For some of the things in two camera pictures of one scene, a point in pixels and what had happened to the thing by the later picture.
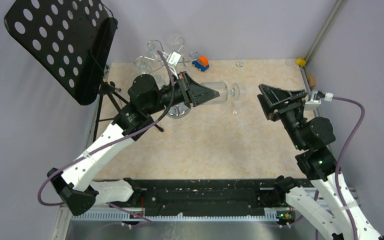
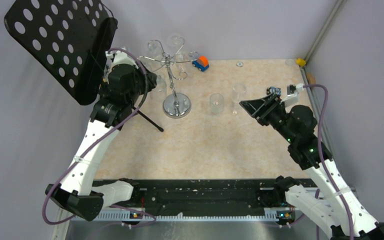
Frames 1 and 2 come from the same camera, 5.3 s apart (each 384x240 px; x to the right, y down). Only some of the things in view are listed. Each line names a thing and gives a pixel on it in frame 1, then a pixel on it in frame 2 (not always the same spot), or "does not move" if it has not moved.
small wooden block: (312, 80) does not move
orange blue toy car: (202, 63) does not move
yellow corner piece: (301, 62) does not move
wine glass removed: (221, 87) to (216, 104)
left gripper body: (180, 92) to (149, 83)
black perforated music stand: (70, 40) does not move
